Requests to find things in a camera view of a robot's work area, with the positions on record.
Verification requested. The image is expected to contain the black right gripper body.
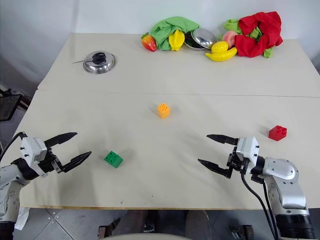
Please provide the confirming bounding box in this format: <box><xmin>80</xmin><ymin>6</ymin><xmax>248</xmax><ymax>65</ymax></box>
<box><xmin>226</xmin><ymin>143</ymin><xmax>251</xmax><ymax>175</ymax></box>

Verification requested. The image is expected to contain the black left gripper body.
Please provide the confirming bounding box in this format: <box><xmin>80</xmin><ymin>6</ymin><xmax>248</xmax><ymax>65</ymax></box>
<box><xmin>37</xmin><ymin>147</ymin><xmax>64</xmax><ymax>175</ymax></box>

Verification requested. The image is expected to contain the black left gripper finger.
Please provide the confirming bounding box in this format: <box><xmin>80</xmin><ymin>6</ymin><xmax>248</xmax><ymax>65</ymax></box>
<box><xmin>44</xmin><ymin>132</ymin><xmax>78</xmax><ymax>150</ymax></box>
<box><xmin>59</xmin><ymin>150</ymin><xmax>93</xmax><ymax>174</ymax></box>

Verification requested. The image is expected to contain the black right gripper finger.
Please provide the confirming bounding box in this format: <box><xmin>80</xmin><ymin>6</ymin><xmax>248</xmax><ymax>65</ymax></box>
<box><xmin>206</xmin><ymin>134</ymin><xmax>239</xmax><ymax>146</ymax></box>
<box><xmin>197</xmin><ymin>158</ymin><xmax>233</xmax><ymax>179</ymax></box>

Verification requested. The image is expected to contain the green toy brick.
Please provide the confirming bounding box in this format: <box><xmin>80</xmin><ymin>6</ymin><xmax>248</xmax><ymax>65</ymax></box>
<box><xmin>103</xmin><ymin>150</ymin><xmax>124</xmax><ymax>169</ymax></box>

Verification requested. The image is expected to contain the red toy brick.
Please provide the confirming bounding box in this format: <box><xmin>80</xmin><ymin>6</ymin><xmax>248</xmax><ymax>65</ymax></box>
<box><xmin>268</xmin><ymin>125</ymin><xmax>288</xmax><ymax>142</ymax></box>

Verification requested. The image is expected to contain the dark rounded shape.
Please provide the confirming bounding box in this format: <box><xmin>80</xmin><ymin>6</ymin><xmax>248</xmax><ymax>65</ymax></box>
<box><xmin>184</xmin><ymin>209</ymin><xmax>211</xmax><ymax>237</ymax></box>

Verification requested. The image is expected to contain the black screen on stand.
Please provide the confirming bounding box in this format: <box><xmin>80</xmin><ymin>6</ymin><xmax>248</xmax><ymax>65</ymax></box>
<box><xmin>0</xmin><ymin>87</ymin><xmax>29</xmax><ymax>123</ymax></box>

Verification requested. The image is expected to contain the white crumpled paper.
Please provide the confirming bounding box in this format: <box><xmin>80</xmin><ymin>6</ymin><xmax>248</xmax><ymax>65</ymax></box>
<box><xmin>14</xmin><ymin>206</ymin><xmax>31</xmax><ymax>231</ymax></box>

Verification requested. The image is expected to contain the orange toy brick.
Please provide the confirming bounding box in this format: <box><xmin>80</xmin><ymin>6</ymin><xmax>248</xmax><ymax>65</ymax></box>
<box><xmin>157</xmin><ymin>102</ymin><xmax>171</xmax><ymax>120</ymax></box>

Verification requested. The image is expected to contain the yellow toy banana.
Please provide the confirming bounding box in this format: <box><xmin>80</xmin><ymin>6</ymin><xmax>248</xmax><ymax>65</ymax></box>
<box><xmin>205</xmin><ymin>46</ymin><xmax>238</xmax><ymax>63</ymax></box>

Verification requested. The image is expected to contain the steel pot lid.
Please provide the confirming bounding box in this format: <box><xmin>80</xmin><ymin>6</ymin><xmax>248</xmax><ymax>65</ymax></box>
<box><xmin>82</xmin><ymin>50</ymin><xmax>118</xmax><ymax>75</ymax></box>

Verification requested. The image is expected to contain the yellow toy lemon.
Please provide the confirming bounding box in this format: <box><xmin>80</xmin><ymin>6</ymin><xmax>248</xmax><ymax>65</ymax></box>
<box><xmin>211</xmin><ymin>40</ymin><xmax>230</xmax><ymax>54</ymax></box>

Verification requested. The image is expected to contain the dark steel bowl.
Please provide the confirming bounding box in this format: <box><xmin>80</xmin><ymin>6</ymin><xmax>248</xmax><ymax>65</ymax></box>
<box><xmin>184</xmin><ymin>33</ymin><xmax>206</xmax><ymax>52</ymax></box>

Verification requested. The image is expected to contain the pink toy peach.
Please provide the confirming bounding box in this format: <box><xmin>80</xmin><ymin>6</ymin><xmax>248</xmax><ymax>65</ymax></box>
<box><xmin>221</xmin><ymin>30</ymin><xmax>238</xmax><ymax>49</ymax></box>

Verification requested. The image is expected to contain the shiny steel bowl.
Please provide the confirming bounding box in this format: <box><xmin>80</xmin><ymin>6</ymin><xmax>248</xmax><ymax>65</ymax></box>
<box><xmin>190</xmin><ymin>27</ymin><xmax>218</xmax><ymax>50</ymax></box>

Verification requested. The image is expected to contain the yellow toy starfruit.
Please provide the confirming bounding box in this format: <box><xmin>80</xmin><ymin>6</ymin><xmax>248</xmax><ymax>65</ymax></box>
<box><xmin>168</xmin><ymin>29</ymin><xmax>186</xmax><ymax>52</ymax></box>

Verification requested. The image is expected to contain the red cloth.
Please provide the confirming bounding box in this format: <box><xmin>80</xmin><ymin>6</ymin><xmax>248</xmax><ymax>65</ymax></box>
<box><xmin>234</xmin><ymin>11</ymin><xmax>284</xmax><ymax>59</ymax></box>

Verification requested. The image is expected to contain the small light green cloth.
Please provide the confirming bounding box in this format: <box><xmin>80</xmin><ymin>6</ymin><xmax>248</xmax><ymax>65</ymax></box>
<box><xmin>216</xmin><ymin>18</ymin><xmax>274</xmax><ymax>59</ymax></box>

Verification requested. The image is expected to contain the red toy strawberry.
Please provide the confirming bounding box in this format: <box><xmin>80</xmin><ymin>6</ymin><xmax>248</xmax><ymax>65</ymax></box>
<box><xmin>140</xmin><ymin>32</ymin><xmax>158</xmax><ymax>53</ymax></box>

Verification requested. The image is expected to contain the large green cloth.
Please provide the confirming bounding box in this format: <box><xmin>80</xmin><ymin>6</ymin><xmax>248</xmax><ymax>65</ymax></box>
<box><xmin>149</xmin><ymin>16</ymin><xmax>201</xmax><ymax>51</ymax></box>

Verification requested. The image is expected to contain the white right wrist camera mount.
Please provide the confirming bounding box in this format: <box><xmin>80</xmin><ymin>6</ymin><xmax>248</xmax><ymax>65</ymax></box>
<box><xmin>235</xmin><ymin>136</ymin><xmax>261</xmax><ymax>169</ymax></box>

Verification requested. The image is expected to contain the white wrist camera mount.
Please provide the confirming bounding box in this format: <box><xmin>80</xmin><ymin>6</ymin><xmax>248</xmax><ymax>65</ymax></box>
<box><xmin>20</xmin><ymin>136</ymin><xmax>48</xmax><ymax>165</ymax></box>
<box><xmin>235</xmin><ymin>136</ymin><xmax>261</xmax><ymax>169</ymax></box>

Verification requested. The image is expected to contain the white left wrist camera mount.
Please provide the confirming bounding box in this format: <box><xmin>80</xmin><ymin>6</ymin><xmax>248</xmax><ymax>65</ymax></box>
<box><xmin>20</xmin><ymin>136</ymin><xmax>48</xmax><ymax>165</ymax></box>

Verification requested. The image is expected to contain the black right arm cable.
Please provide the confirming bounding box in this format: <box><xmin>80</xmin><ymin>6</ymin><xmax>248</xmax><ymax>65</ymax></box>
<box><xmin>240</xmin><ymin>172</ymin><xmax>278</xmax><ymax>240</ymax></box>
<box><xmin>251</xmin><ymin>175</ymin><xmax>280</xmax><ymax>237</ymax></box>

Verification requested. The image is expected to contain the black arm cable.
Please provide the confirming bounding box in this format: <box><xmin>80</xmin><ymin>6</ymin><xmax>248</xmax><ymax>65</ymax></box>
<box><xmin>251</xmin><ymin>175</ymin><xmax>280</xmax><ymax>237</ymax></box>
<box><xmin>240</xmin><ymin>172</ymin><xmax>278</xmax><ymax>240</ymax></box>
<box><xmin>0</xmin><ymin>132</ymin><xmax>27</xmax><ymax>161</ymax></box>

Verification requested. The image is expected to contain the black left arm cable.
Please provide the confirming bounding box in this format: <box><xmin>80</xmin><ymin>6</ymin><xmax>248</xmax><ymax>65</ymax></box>
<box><xmin>0</xmin><ymin>132</ymin><xmax>27</xmax><ymax>161</ymax></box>

